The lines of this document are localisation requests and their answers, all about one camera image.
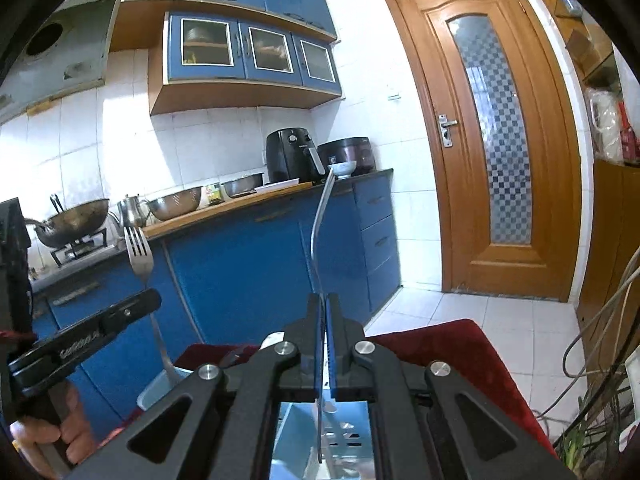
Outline white plastic bag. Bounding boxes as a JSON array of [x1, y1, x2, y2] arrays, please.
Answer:
[[584, 87, 626, 164]]

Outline person's left hand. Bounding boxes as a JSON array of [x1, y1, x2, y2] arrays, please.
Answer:
[[10, 382, 97, 467]]

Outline gas stove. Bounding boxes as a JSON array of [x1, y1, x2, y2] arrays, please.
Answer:
[[50, 226, 119, 269]]

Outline steel bowl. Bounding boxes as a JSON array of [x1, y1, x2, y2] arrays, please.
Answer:
[[220, 172, 265, 199]]

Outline dark rice cooker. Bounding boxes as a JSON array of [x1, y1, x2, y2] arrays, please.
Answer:
[[317, 136, 377, 177]]

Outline red packet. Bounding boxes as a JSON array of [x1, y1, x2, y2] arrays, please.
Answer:
[[617, 102, 640, 164]]

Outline red printed blanket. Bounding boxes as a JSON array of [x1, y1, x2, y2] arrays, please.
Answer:
[[95, 317, 557, 461]]

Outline white tray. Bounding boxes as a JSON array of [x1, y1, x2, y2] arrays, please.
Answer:
[[254, 178, 301, 194]]

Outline metal door handle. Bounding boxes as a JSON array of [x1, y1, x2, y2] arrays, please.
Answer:
[[438, 113, 459, 149]]

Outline wooden door glass panel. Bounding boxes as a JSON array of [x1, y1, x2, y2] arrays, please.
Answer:
[[383, 0, 584, 304]]

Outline wooden shelf unit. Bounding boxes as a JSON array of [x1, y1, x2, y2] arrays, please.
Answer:
[[519, 0, 640, 361]]

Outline grey range hood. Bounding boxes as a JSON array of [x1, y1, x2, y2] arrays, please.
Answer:
[[0, 0, 127, 127]]

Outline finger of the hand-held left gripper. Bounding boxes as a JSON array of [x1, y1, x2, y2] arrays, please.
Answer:
[[99, 288, 162, 342]]

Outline blue glass-door wall cabinet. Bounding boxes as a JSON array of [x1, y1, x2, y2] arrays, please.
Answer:
[[148, 10, 345, 117]]

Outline light blue utensil box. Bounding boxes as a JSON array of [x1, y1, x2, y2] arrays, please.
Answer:
[[136, 366, 377, 480]]

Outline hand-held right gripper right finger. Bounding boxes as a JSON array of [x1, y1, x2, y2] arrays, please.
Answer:
[[325, 294, 577, 480]]

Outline steel table knife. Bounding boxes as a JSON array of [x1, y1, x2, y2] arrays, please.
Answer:
[[310, 167, 337, 464]]

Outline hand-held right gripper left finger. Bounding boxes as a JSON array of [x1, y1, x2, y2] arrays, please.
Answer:
[[65, 292, 327, 480]]

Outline steel colander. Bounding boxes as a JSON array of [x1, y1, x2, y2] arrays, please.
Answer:
[[147, 185, 204, 222]]

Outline dark steel wok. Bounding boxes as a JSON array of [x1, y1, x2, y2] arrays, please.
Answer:
[[24, 194, 111, 249]]

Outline grey cables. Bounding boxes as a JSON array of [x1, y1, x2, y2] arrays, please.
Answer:
[[561, 244, 640, 413]]

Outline steel kettle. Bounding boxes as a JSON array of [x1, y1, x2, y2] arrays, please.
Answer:
[[117, 193, 151, 229]]

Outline blue lower kitchen cabinet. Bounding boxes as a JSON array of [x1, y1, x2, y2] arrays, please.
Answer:
[[30, 169, 404, 411]]

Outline black air fryer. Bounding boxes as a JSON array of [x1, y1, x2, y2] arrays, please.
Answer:
[[265, 127, 327, 185]]

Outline steel fork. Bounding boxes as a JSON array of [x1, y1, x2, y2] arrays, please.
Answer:
[[123, 226, 182, 382]]

